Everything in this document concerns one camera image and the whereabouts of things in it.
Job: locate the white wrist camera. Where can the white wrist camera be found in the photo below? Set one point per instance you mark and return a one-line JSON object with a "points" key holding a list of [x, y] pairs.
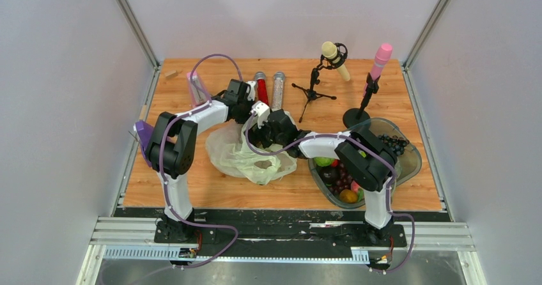
{"points": [[260, 111], [252, 90]]}

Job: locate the grey transparent fruit basket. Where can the grey transparent fruit basket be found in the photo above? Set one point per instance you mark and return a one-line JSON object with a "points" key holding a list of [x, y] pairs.
{"points": [[407, 166]]}

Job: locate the dark purple plum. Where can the dark purple plum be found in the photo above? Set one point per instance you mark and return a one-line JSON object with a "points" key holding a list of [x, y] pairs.
{"points": [[329, 175]]}

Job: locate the pink microphone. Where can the pink microphone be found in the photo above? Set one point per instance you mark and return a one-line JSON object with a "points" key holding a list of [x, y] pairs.
{"points": [[382, 57]]}

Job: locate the cream microphone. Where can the cream microphone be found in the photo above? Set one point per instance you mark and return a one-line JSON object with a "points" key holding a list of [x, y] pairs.
{"points": [[335, 54]]}

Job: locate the black tripod microphone stand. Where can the black tripod microphone stand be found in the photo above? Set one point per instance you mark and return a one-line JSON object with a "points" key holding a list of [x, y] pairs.
{"points": [[310, 92]]}

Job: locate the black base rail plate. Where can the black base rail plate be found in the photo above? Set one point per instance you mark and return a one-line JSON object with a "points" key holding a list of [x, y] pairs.
{"points": [[269, 234]]}

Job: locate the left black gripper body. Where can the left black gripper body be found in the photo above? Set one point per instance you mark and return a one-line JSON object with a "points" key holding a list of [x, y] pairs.
{"points": [[245, 107]]}

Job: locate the wooden strip on rail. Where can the wooden strip on rail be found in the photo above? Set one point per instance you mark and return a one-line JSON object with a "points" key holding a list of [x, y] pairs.
{"points": [[143, 112]]}

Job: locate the red grape bunch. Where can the red grape bunch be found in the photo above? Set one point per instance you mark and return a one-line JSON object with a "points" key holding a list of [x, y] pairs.
{"points": [[344, 181]]}

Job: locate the pale green plastic bag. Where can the pale green plastic bag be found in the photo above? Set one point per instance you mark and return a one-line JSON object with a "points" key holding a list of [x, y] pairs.
{"points": [[230, 154]]}

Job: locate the small wooden block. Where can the small wooden block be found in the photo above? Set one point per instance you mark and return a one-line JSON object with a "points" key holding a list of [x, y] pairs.
{"points": [[171, 74]]}

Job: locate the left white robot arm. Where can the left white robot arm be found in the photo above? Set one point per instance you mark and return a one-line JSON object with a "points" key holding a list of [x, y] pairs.
{"points": [[170, 151]]}

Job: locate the pink metronome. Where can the pink metronome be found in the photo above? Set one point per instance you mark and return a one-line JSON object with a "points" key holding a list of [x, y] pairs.
{"points": [[198, 92]]}

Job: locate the pink peach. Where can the pink peach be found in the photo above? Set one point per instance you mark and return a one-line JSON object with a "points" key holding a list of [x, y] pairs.
{"points": [[356, 188]]}

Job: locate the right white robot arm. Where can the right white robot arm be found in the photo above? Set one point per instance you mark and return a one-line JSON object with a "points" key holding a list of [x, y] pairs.
{"points": [[365, 157]]}

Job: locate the purple metronome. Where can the purple metronome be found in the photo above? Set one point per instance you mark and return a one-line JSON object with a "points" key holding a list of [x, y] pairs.
{"points": [[144, 133]]}

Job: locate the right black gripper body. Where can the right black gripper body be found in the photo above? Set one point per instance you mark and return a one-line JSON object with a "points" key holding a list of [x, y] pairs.
{"points": [[266, 133]]}

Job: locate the red glitter microphone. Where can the red glitter microphone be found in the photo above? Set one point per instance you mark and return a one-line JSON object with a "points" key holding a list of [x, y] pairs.
{"points": [[261, 82]]}

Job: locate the black grape bunch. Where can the black grape bunch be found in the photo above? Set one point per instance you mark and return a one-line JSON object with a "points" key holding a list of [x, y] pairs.
{"points": [[395, 143]]}

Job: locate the silver glitter microphone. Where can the silver glitter microphone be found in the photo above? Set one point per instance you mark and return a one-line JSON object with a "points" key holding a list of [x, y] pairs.
{"points": [[278, 90]]}

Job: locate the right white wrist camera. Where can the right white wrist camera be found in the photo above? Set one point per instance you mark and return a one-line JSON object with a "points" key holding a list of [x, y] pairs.
{"points": [[260, 111]]}

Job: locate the green fruit from bag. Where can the green fruit from bag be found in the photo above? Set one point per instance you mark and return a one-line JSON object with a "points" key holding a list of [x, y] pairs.
{"points": [[323, 161]]}

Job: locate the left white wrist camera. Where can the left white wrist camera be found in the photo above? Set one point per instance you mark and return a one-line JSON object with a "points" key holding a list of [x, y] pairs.
{"points": [[252, 90]]}

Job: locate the black round-base microphone stand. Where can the black round-base microphone stand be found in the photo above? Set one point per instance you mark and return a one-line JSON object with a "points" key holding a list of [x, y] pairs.
{"points": [[355, 116]]}

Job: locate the orange yellow fruit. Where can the orange yellow fruit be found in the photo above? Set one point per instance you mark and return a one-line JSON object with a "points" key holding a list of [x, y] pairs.
{"points": [[348, 196]]}

